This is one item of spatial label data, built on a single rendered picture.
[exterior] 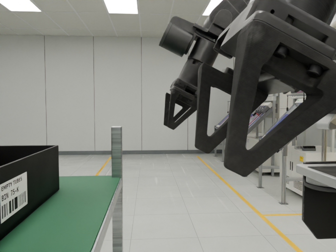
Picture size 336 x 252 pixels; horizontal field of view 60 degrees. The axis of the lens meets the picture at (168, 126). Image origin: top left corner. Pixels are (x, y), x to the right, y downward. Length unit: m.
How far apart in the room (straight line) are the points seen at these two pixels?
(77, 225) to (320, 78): 0.46
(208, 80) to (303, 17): 0.11
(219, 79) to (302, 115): 0.12
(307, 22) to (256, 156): 0.08
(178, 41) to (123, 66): 7.02
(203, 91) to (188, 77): 0.36
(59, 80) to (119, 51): 1.66
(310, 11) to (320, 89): 0.07
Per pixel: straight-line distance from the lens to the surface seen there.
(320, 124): 0.77
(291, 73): 0.17
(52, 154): 0.73
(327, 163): 0.67
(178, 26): 0.65
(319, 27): 0.20
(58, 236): 0.52
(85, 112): 7.70
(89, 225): 0.55
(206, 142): 0.27
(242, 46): 0.16
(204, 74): 0.27
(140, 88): 7.56
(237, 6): 0.68
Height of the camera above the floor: 1.15
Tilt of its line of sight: 3 degrees down
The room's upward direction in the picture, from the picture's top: straight up
